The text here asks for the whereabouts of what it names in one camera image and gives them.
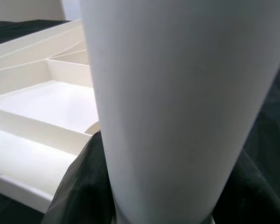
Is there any white plastic table top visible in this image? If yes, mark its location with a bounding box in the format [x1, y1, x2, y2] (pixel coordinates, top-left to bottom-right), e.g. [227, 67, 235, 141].
[0, 19, 215, 224]

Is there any white plastic table leg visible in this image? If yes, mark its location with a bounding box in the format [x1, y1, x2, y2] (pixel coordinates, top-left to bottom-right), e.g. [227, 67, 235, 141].
[80, 0, 280, 224]

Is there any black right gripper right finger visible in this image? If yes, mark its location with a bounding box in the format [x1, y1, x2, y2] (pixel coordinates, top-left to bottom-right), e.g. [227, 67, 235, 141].
[211, 152, 280, 224]

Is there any black table cloth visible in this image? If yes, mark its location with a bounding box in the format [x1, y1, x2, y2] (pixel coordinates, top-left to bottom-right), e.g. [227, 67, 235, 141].
[0, 20, 280, 224]

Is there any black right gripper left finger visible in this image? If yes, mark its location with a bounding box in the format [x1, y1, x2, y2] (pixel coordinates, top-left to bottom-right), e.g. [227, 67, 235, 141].
[41, 130, 115, 224]

